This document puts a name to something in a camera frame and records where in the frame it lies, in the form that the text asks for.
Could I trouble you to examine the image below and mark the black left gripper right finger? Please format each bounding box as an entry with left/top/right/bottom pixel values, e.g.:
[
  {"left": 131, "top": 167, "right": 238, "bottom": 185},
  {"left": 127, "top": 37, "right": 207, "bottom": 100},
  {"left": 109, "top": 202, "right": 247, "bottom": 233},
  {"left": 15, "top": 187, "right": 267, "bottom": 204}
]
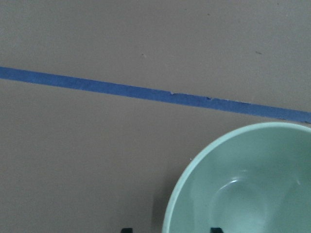
[{"left": 210, "top": 227, "right": 222, "bottom": 233}]

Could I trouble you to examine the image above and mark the green bowl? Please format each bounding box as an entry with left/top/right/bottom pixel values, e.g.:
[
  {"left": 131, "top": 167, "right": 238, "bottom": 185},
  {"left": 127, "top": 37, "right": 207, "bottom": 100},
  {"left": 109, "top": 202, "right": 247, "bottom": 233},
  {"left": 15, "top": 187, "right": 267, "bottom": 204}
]
[{"left": 162, "top": 122, "right": 311, "bottom": 233}]

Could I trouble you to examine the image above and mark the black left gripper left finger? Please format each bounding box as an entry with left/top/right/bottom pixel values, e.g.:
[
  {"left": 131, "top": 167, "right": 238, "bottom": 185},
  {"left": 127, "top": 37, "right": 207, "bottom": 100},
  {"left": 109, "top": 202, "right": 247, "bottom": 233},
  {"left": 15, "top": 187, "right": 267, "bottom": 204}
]
[{"left": 121, "top": 228, "right": 133, "bottom": 233}]

